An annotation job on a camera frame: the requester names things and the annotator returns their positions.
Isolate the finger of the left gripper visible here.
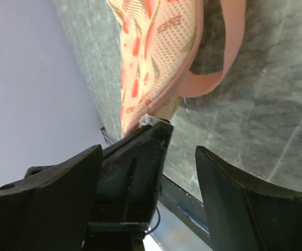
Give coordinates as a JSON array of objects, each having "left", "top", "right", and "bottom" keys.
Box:
[{"left": 82, "top": 121, "right": 173, "bottom": 250}]

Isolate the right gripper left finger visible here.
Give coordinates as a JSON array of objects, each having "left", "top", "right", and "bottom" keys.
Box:
[{"left": 0, "top": 145, "right": 103, "bottom": 250}]

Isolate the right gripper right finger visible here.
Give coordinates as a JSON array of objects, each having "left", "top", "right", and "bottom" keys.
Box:
[{"left": 195, "top": 146, "right": 302, "bottom": 250}]

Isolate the pink mesh laundry bag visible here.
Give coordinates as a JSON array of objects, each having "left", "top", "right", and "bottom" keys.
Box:
[{"left": 108, "top": 0, "right": 247, "bottom": 137}]

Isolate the black base beam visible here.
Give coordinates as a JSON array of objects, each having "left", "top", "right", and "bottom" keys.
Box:
[{"left": 159, "top": 175, "right": 212, "bottom": 248}]

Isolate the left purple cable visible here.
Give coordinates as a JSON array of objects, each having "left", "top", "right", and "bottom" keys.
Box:
[{"left": 144, "top": 206, "right": 161, "bottom": 235}]

